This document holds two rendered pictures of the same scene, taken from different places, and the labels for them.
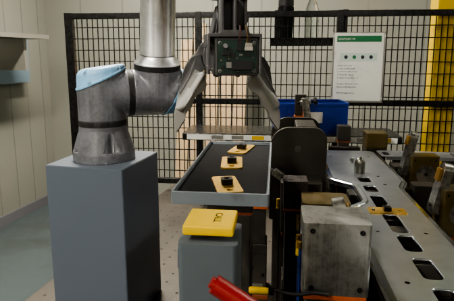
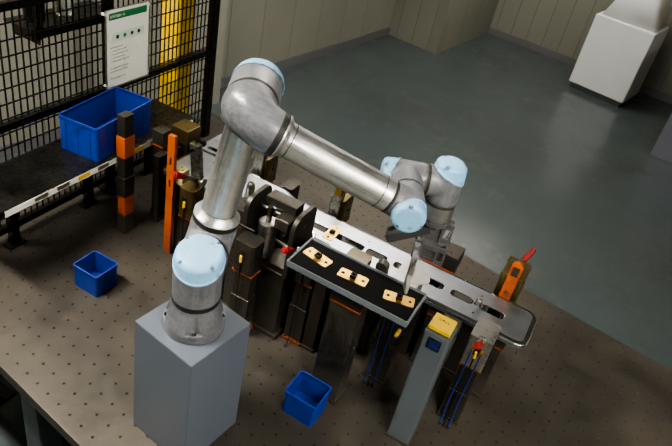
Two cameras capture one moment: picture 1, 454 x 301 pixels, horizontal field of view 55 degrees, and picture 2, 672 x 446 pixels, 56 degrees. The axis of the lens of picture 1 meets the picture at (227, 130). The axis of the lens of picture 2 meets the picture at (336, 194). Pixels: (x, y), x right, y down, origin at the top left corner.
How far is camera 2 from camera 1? 166 cm
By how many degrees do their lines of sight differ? 72
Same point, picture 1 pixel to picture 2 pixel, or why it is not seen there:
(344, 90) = (117, 74)
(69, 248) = (202, 409)
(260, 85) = not seen: hidden behind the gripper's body
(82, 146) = (207, 328)
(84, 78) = (213, 274)
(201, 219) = (444, 326)
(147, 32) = (235, 199)
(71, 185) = (211, 364)
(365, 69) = (135, 45)
